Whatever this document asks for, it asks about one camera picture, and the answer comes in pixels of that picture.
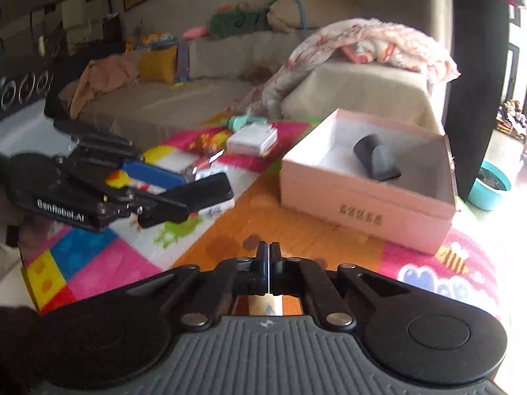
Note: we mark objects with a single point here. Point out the colourful printed play mat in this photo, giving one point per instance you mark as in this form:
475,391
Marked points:
103,263

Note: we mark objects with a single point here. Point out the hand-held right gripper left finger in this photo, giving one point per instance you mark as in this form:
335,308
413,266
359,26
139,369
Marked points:
264,265

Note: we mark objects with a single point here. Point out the green plush toy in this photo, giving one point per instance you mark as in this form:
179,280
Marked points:
234,22

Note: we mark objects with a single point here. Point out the yellow cushion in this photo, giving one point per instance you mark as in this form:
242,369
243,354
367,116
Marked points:
158,65

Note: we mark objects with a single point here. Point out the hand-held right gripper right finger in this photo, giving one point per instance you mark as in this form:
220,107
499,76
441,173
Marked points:
275,265

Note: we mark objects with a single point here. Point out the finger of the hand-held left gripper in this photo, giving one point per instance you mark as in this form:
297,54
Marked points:
156,176
206,193

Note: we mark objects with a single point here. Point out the beige sofa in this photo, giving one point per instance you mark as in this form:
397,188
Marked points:
185,94

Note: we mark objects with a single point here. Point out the small white box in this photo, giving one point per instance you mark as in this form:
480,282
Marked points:
251,139

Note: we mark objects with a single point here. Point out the small white packet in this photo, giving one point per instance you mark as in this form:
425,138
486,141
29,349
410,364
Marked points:
206,169

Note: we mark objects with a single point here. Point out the pink soft item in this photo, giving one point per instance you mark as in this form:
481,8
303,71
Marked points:
195,32

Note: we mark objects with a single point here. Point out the teal plastic item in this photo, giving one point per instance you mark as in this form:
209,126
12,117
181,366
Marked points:
243,121

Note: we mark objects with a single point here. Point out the striped book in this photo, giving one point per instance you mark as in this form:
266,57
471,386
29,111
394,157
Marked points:
183,61

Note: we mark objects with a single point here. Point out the orange cloth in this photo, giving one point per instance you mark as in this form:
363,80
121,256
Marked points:
103,78

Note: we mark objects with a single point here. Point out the floral pink blanket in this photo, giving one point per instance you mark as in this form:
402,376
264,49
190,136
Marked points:
370,39

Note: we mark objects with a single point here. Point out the dark patterned cabinet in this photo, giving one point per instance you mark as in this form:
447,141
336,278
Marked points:
20,86

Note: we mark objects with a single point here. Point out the black cylindrical object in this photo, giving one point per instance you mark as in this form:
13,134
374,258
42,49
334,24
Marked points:
378,158

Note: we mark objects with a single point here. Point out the pink cardboard box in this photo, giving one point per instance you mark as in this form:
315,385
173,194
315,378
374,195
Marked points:
370,210

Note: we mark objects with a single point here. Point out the teal plastic basin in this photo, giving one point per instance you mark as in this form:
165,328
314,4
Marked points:
488,187

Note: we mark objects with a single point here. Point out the pile of shoes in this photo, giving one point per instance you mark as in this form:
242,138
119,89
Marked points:
512,117

